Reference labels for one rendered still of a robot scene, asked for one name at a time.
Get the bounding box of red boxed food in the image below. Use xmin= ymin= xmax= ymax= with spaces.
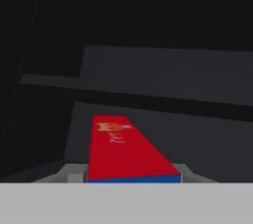
xmin=86 ymin=113 xmax=182 ymax=184

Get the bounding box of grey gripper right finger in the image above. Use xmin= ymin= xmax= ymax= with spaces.
xmin=177 ymin=163 xmax=221 ymax=184

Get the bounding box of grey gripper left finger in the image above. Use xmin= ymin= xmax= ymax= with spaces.
xmin=32 ymin=163 xmax=89 ymax=184

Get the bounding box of dark cabinet shelf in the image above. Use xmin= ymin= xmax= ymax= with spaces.
xmin=17 ymin=44 xmax=253 ymax=108

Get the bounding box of dark cabinet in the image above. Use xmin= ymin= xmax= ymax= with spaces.
xmin=0 ymin=0 xmax=253 ymax=184

